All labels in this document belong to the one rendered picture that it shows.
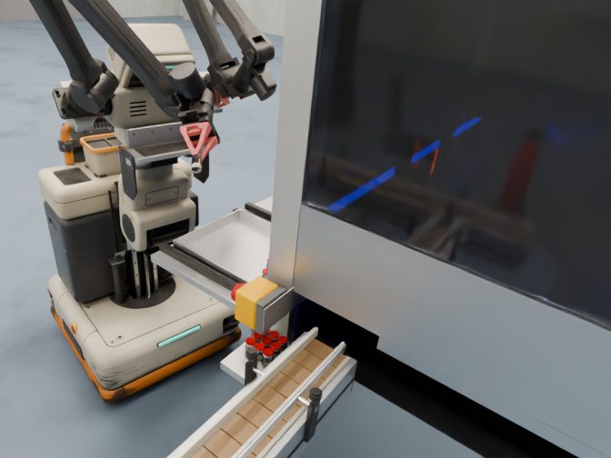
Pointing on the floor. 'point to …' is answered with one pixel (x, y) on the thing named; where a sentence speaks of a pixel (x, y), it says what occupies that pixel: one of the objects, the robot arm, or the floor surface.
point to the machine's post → (294, 143)
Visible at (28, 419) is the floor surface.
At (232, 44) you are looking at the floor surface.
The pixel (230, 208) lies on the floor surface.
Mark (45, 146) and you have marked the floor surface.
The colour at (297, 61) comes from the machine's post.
